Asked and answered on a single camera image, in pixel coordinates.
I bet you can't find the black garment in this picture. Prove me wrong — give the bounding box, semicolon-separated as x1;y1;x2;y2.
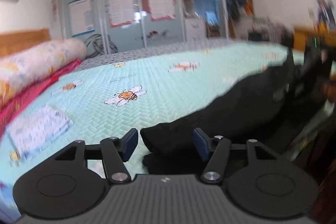
140;65;321;174

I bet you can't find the yellow wooden desk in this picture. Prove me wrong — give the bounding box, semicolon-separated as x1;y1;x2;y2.
293;26;335;52

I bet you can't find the mint bee quilt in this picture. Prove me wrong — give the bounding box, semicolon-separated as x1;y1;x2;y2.
0;43;316;222

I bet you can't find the folded dotted white cloth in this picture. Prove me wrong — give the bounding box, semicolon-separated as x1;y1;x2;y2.
6;105;73;159

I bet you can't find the red patterned sheet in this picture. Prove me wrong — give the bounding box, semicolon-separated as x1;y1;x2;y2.
0;59;83;138

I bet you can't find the floral rolled duvet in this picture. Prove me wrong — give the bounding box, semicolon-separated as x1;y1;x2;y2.
1;38;87;107

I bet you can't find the sliding door wardrobe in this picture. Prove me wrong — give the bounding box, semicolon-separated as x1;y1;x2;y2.
52;0;229;58

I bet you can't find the wooden headboard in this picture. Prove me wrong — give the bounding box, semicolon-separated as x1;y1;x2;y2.
0;28;51;58

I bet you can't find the grey coiled hose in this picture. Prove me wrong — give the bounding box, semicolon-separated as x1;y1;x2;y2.
84;33;119;59

